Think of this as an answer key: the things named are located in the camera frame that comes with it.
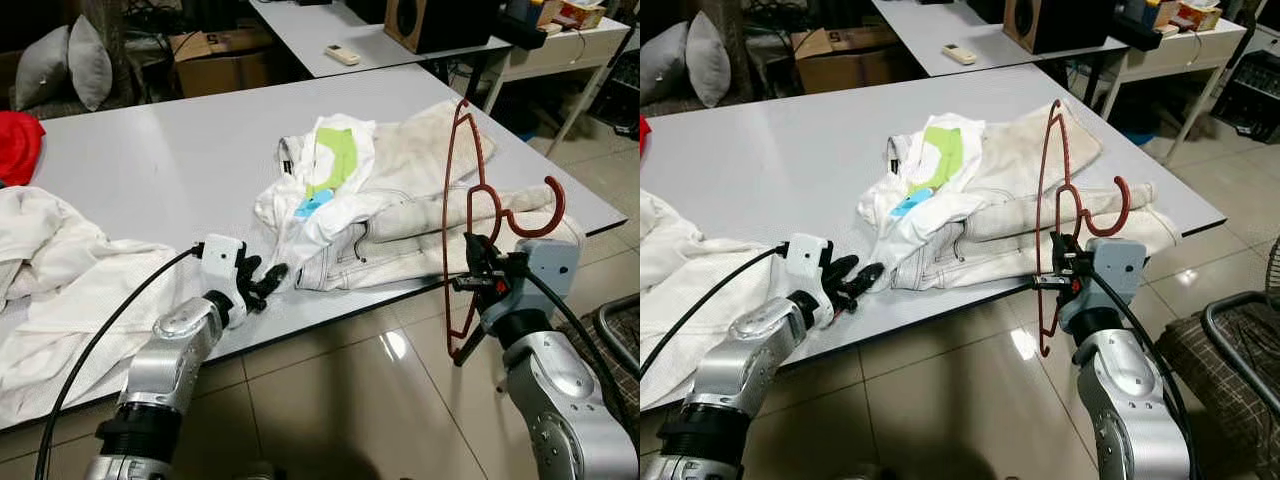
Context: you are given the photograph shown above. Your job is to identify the open cardboard box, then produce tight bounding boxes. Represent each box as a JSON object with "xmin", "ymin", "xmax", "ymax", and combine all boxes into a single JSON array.
[
  {"xmin": 170, "ymin": 28, "xmax": 277, "ymax": 99},
  {"xmin": 790, "ymin": 25, "xmax": 902, "ymax": 95}
]

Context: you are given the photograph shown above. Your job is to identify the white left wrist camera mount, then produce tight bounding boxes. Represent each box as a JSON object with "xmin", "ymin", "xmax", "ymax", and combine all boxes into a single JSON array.
[
  {"xmin": 200, "ymin": 235, "xmax": 249, "ymax": 301},
  {"xmin": 787, "ymin": 234, "xmax": 834, "ymax": 301}
]

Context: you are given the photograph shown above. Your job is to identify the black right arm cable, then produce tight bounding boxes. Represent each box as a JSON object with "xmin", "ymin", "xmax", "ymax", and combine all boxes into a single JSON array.
[
  {"xmin": 525, "ymin": 270, "xmax": 641, "ymax": 421},
  {"xmin": 1090, "ymin": 270, "xmax": 1197, "ymax": 480}
]

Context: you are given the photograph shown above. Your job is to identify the grey pillow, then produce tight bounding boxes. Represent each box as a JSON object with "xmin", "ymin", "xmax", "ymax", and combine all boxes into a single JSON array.
[
  {"xmin": 67, "ymin": 14, "xmax": 115, "ymax": 112},
  {"xmin": 685, "ymin": 10, "xmax": 735, "ymax": 109},
  {"xmin": 640, "ymin": 22, "xmax": 694, "ymax": 107},
  {"xmin": 12, "ymin": 25, "xmax": 74, "ymax": 112}
]

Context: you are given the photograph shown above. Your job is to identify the wooden black speaker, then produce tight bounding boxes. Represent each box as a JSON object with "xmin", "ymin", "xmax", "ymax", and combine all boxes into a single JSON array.
[
  {"xmin": 384, "ymin": 0, "xmax": 507, "ymax": 56},
  {"xmin": 1003, "ymin": 0, "xmax": 1127, "ymax": 55}
]

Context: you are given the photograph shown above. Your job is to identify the white crumpled cloth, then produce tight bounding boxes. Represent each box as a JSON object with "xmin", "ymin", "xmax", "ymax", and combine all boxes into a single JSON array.
[
  {"xmin": 0, "ymin": 185, "xmax": 217, "ymax": 427},
  {"xmin": 640, "ymin": 190, "xmax": 803, "ymax": 411}
]

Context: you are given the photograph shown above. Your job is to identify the black box device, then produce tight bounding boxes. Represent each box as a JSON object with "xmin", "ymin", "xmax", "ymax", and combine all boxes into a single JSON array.
[
  {"xmin": 500, "ymin": 0, "xmax": 550, "ymax": 50},
  {"xmin": 1113, "ymin": 0, "xmax": 1182, "ymax": 52}
]

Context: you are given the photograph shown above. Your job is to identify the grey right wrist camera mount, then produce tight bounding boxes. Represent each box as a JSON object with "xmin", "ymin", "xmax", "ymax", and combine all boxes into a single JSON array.
[
  {"xmin": 1060, "ymin": 238, "xmax": 1147, "ymax": 336},
  {"xmin": 510, "ymin": 240, "xmax": 582, "ymax": 336}
]

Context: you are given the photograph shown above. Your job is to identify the small white side table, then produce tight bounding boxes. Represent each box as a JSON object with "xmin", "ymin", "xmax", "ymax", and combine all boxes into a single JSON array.
[
  {"xmin": 505, "ymin": 15, "xmax": 634, "ymax": 157},
  {"xmin": 1095, "ymin": 15, "xmax": 1250, "ymax": 167}
]

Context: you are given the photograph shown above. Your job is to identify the red plastic hanger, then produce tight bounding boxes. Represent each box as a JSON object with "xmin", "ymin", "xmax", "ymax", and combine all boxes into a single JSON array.
[
  {"xmin": 443, "ymin": 98, "xmax": 568, "ymax": 367},
  {"xmin": 1035, "ymin": 98, "xmax": 1133, "ymax": 359}
]

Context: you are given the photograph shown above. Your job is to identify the colourful snack box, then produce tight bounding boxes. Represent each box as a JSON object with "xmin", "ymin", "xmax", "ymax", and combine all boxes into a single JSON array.
[
  {"xmin": 1150, "ymin": 0, "xmax": 1224, "ymax": 32},
  {"xmin": 535, "ymin": 0, "xmax": 607, "ymax": 32}
]

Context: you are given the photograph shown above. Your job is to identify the checkered cushion chair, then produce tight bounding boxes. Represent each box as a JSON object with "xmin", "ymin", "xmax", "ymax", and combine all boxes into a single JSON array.
[
  {"xmin": 595, "ymin": 293, "xmax": 641, "ymax": 426},
  {"xmin": 1155, "ymin": 290, "xmax": 1280, "ymax": 476}
]

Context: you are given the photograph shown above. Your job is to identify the black plastic crate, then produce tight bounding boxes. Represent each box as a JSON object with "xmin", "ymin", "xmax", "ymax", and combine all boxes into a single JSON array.
[
  {"xmin": 590, "ymin": 45, "xmax": 641, "ymax": 142},
  {"xmin": 1210, "ymin": 50, "xmax": 1280, "ymax": 142}
]

